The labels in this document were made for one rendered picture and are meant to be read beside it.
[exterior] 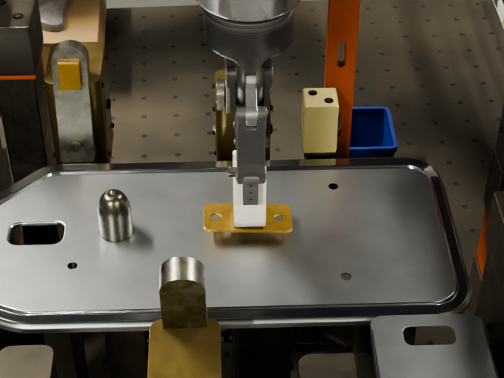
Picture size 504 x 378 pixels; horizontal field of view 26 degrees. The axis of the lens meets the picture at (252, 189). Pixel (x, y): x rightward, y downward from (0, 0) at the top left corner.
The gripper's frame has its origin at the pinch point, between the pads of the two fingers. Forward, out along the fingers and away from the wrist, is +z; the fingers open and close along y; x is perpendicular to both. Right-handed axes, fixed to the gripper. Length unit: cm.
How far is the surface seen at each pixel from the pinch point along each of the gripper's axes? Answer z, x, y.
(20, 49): -4.0, -23.0, -18.2
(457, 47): 36, 38, -78
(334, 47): -5.6, 9.1, -15.0
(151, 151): 36, -13, -51
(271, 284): 5.0, 1.7, 7.7
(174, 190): 5.1, -7.4, -6.0
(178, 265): -7.0, -6.1, 17.2
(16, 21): -6.8, -23.3, -19.4
